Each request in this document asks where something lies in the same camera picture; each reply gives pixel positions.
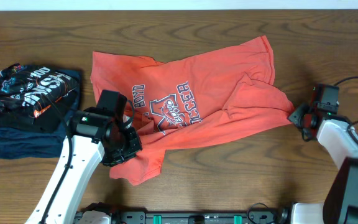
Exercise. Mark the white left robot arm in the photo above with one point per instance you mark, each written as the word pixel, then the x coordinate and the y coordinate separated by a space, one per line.
pixel 97 135

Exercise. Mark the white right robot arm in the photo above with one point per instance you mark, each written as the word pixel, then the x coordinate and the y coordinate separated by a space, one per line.
pixel 319 120

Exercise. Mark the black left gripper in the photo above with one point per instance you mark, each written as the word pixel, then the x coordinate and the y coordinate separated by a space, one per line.
pixel 130 147

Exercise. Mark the black printed folded t-shirt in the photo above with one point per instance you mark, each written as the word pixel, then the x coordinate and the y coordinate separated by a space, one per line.
pixel 30 95

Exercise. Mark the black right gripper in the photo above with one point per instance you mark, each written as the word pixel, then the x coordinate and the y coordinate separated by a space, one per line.
pixel 295 115

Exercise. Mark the navy folded t-shirt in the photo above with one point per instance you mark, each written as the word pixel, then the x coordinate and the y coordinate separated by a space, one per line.
pixel 17 144

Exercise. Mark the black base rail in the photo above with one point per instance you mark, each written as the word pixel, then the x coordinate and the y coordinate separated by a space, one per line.
pixel 179 217

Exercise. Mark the red soccer t-shirt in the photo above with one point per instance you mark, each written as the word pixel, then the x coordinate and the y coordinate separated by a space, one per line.
pixel 204 100

